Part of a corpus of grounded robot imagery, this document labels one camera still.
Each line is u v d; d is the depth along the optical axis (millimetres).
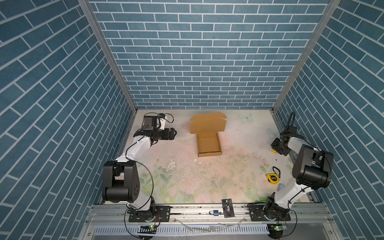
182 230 705
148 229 722
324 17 737
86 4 692
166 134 799
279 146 825
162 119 792
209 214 751
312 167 490
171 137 806
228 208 763
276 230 716
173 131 825
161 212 741
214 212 742
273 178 843
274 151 882
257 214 735
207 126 976
